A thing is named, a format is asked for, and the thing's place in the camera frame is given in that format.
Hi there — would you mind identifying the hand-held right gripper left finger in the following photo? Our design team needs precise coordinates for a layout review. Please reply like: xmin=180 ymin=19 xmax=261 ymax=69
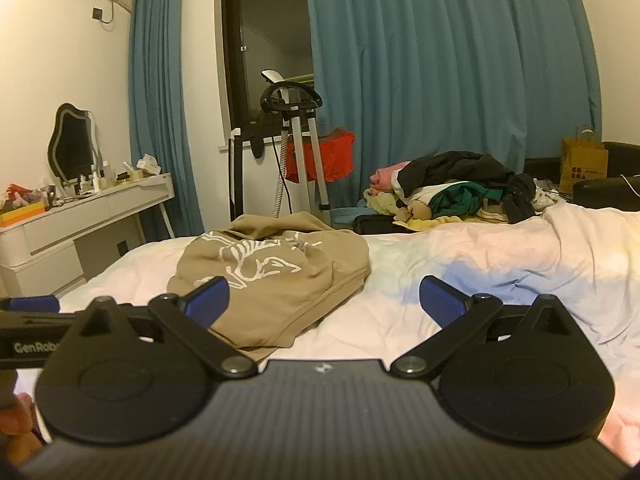
xmin=67 ymin=275 xmax=259 ymax=380

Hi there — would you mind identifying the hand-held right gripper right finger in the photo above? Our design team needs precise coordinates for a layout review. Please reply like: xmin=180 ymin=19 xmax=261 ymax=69
xmin=389 ymin=274 xmax=582 ymax=380

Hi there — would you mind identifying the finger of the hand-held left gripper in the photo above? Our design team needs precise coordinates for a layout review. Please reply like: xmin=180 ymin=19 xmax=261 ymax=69
xmin=0 ymin=296 xmax=60 ymax=314

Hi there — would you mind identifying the beige printed hoodie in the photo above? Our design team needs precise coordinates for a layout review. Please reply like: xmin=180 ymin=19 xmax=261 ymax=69
xmin=167 ymin=212 xmax=372 ymax=351

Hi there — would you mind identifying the person's left hand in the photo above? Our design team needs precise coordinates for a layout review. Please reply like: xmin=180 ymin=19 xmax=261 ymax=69
xmin=0 ymin=391 xmax=47 ymax=467

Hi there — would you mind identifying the pastel white duvet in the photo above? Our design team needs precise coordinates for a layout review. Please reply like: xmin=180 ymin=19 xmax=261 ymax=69
xmin=14 ymin=202 xmax=640 ymax=467

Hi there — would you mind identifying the orange box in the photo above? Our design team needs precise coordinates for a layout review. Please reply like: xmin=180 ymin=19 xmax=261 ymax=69
xmin=0 ymin=202 xmax=47 ymax=227

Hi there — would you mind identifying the white dressing table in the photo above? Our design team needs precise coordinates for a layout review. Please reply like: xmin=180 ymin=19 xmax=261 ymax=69
xmin=0 ymin=172 xmax=176 ymax=299

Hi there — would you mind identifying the black bag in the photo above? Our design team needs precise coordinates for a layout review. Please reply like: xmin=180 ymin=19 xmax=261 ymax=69
xmin=354 ymin=214 xmax=417 ymax=235

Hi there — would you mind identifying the green garment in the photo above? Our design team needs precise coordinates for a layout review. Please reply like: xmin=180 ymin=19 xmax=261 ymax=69
xmin=429 ymin=184 xmax=487 ymax=219

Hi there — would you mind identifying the pale yellow cloth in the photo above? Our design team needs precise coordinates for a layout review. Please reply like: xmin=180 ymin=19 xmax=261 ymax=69
xmin=363 ymin=186 xmax=452 ymax=232

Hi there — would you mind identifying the white folding stand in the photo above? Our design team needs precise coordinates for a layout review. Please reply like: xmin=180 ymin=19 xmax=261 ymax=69
xmin=227 ymin=129 xmax=247 ymax=222

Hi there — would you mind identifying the black garment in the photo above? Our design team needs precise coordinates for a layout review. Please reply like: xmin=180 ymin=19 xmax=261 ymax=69
xmin=399 ymin=150 xmax=540 ymax=224

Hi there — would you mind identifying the pink cloth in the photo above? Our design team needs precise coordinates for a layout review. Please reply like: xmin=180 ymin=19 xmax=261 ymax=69
xmin=369 ymin=161 xmax=412 ymax=191

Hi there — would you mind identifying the row of cosmetic bottles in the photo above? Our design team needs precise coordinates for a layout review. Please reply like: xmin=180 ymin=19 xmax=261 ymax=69
xmin=74 ymin=160 xmax=132 ymax=196

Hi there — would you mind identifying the white tissue box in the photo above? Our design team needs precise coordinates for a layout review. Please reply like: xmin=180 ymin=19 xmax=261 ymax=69
xmin=134 ymin=153 xmax=164 ymax=179

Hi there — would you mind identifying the wavy black framed mirror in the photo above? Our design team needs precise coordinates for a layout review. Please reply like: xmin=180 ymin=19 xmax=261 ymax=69
xmin=47 ymin=103 xmax=104 ymax=196

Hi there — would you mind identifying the red cloth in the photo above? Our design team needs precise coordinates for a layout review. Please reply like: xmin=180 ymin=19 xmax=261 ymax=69
xmin=313 ymin=129 xmax=357 ymax=183

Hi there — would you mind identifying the garment steamer stand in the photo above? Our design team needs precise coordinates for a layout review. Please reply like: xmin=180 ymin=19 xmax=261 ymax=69
xmin=251 ymin=68 xmax=332 ymax=222

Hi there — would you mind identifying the yellow paper bag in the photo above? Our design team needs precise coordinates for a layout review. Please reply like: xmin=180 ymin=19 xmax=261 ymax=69
xmin=558 ymin=129 xmax=609 ymax=195

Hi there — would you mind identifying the narrow blue curtain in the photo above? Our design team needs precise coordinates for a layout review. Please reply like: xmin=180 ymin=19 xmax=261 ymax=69
xmin=128 ymin=0 xmax=204 ymax=239

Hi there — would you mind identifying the wide blue curtain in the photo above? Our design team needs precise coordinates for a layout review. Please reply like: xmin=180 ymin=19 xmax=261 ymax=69
xmin=303 ymin=0 xmax=602 ymax=212

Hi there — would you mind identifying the dark window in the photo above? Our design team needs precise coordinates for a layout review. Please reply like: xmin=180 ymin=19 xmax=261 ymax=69
xmin=221 ymin=0 xmax=316 ymax=129

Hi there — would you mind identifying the black leather bed frame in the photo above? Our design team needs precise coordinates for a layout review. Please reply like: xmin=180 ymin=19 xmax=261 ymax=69
xmin=524 ymin=141 xmax=640 ymax=211

